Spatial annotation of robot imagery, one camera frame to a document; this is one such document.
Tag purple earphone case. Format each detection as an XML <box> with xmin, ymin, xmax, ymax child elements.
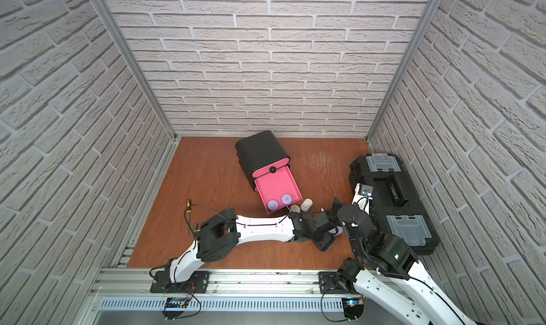
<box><xmin>267</xmin><ymin>199</ymin><xmax>279</xmax><ymax>212</ymax></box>
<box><xmin>331</xmin><ymin>226</ymin><xmax>343</xmax><ymax>236</ymax></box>
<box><xmin>281</xmin><ymin>194</ymin><xmax>293</xmax><ymax>206</ymax></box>

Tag black drawer cabinet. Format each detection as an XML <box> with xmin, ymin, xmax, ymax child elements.
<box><xmin>235</xmin><ymin>130</ymin><xmax>291</xmax><ymax>191</ymax></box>

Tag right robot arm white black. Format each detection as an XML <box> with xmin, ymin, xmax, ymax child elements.
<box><xmin>328</xmin><ymin>198</ymin><xmax>476</xmax><ymax>324</ymax></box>

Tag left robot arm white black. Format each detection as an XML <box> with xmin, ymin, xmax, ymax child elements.
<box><xmin>149</xmin><ymin>208</ymin><xmax>336</xmax><ymax>294</ymax></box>

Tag white earphone case round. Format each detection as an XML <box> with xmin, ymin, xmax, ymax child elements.
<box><xmin>289</xmin><ymin>204</ymin><xmax>301</xmax><ymax>213</ymax></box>

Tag black toolbox grey latches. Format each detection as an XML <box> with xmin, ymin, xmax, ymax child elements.
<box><xmin>349</xmin><ymin>154</ymin><xmax>440</xmax><ymax>255</ymax></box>

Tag right controller board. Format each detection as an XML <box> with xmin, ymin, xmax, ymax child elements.
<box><xmin>342</xmin><ymin>298</ymin><xmax>365</xmax><ymax>322</ymax></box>

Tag controller board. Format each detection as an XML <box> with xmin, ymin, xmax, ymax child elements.
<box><xmin>342</xmin><ymin>298</ymin><xmax>365</xmax><ymax>322</ymax></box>
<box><xmin>162</xmin><ymin>297</ymin><xmax>191</xmax><ymax>321</ymax></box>

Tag left controller board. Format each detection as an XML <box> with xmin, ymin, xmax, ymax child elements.
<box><xmin>162</xmin><ymin>297</ymin><xmax>191</xmax><ymax>321</ymax></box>

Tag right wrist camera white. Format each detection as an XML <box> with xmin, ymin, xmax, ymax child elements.
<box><xmin>352</xmin><ymin>183</ymin><xmax>373</xmax><ymax>209</ymax></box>

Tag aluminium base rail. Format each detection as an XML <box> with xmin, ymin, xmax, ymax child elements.
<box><xmin>84</xmin><ymin>268</ymin><xmax>410</xmax><ymax>313</ymax></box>

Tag right aluminium corner post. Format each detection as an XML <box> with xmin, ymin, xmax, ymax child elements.
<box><xmin>365</xmin><ymin>0</ymin><xmax>443</xmax><ymax>141</ymax></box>

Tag aluminium corner post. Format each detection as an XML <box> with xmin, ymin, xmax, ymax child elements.
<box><xmin>89</xmin><ymin>0</ymin><xmax>177</xmax><ymax>142</ymax></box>
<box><xmin>365</xmin><ymin>0</ymin><xmax>443</xmax><ymax>141</ymax></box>

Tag left aluminium corner post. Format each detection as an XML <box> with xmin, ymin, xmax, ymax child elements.
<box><xmin>89</xmin><ymin>0</ymin><xmax>177</xmax><ymax>142</ymax></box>

